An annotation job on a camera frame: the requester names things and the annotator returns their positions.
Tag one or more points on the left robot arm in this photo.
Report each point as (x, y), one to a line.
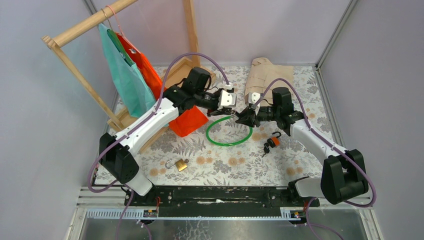
(117, 153)

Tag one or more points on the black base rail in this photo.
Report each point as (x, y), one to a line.
(219, 201)

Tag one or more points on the brass padlock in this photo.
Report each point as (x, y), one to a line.
(180, 164)

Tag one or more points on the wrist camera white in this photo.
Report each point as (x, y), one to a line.
(254, 99)
(227, 97)

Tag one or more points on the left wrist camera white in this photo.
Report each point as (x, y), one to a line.
(227, 97)

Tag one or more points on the teal t-shirt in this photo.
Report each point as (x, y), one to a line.
(128, 80)

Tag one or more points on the floral table mat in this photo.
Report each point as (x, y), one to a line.
(238, 165)

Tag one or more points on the folded beige garment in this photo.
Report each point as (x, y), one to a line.
(263, 72)

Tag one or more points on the orange black key bunch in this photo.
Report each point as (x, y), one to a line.
(271, 142)

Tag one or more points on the green cable lock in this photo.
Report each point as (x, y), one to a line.
(226, 144)

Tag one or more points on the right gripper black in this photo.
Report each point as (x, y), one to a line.
(248, 117)

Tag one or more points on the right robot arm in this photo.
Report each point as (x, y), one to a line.
(341, 178)

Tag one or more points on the green hanger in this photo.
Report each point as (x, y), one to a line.
(117, 43)

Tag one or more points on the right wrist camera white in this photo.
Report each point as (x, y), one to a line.
(254, 99)

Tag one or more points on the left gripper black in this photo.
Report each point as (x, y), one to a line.
(224, 110)

